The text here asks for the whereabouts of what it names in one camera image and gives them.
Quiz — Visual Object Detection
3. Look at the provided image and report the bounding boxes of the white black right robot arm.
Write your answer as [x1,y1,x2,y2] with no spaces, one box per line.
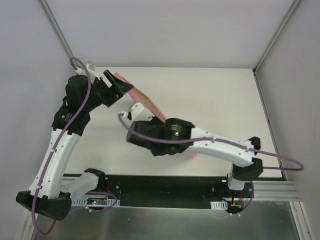
[126,118,263,198]

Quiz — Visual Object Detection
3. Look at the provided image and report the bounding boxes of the left white cable duct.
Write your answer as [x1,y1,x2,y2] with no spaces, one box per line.
[71,196,120,208]

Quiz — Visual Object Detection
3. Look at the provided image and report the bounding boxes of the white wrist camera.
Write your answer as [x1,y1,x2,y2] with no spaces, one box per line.
[75,61,100,84]
[126,102,155,122]

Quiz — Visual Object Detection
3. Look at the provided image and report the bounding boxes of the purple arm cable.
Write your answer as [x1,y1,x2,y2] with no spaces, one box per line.
[31,57,118,236]
[117,112,305,220]

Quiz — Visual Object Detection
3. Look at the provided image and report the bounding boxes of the aluminium corner post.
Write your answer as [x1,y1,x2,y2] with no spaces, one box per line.
[252,0,303,76]
[37,0,78,70]

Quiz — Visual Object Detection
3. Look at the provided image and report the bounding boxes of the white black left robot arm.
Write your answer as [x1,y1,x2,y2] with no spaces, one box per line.
[16,70,134,221]

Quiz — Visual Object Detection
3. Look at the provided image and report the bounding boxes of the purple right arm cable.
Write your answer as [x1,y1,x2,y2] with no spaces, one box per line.
[117,112,305,220]

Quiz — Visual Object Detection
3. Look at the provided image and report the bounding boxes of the white cable duct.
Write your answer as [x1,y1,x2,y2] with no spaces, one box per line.
[210,201,243,211]
[71,196,120,208]

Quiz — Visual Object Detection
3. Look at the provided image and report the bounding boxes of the left aluminium corner post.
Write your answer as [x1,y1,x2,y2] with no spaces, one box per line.
[37,0,78,70]

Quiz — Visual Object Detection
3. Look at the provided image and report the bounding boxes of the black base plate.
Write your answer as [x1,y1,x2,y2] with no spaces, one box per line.
[89,175,253,209]

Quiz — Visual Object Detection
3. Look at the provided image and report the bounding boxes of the pink wooden picture frame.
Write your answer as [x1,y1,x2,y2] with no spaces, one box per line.
[114,72,197,158]

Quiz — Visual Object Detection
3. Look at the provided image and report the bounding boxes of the right aluminium corner post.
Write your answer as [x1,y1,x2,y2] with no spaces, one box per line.
[252,0,303,76]

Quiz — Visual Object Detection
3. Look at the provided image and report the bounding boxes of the aluminium front rail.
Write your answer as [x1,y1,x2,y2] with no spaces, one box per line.
[59,174,303,201]

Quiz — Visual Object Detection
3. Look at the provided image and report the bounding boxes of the right white cable duct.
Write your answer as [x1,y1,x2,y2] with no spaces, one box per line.
[210,201,243,211]

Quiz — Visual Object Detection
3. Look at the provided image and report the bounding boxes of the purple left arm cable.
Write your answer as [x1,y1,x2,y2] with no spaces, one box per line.
[31,57,118,236]

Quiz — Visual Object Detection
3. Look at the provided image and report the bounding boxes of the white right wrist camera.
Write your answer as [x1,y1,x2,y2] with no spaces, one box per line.
[126,102,155,122]

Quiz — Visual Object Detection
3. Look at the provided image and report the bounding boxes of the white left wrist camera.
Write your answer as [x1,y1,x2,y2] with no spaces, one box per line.
[75,61,100,84]

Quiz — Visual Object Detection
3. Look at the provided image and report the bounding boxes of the brown cardboard backing board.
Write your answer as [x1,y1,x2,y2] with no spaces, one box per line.
[128,87,167,122]

